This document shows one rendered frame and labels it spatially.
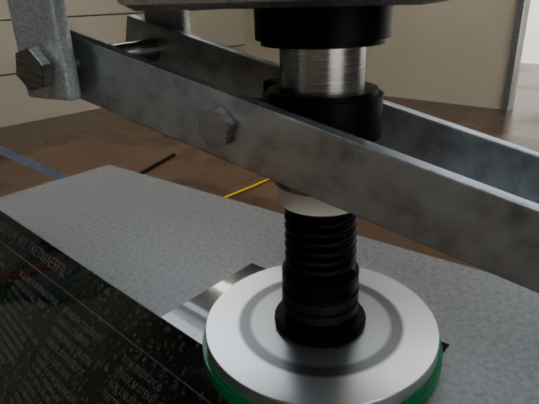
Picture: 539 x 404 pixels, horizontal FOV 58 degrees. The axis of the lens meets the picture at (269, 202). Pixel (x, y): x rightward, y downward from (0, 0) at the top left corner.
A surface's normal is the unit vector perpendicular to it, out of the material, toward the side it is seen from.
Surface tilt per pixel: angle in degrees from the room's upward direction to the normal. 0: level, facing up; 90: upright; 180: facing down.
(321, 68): 90
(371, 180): 90
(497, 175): 90
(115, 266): 0
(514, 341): 0
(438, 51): 90
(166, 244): 0
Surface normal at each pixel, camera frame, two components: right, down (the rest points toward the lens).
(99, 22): 0.74, 0.24
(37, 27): -0.44, 0.36
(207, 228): -0.04, -0.92
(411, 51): -0.68, 0.30
